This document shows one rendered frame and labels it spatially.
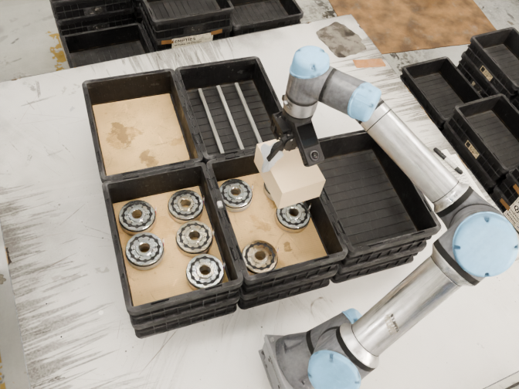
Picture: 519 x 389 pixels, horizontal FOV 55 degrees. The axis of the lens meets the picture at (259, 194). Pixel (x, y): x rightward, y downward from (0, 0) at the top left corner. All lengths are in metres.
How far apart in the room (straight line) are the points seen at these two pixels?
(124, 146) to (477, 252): 1.10
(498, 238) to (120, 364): 1.00
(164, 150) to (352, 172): 0.61
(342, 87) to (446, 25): 2.90
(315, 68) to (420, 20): 2.85
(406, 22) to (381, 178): 2.21
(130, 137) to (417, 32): 2.49
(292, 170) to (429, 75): 1.85
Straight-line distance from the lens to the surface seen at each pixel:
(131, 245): 1.43
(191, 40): 2.59
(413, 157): 1.15
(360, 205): 1.60
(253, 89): 1.84
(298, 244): 1.48
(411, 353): 1.59
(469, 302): 1.74
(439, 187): 1.16
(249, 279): 1.30
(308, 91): 1.05
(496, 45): 3.22
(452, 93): 2.97
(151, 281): 1.41
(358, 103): 1.03
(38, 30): 3.45
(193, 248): 1.41
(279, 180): 1.23
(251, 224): 1.49
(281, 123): 1.19
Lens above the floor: 2.12
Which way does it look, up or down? 56 degrees down
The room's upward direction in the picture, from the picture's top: 11 degrees clockwise
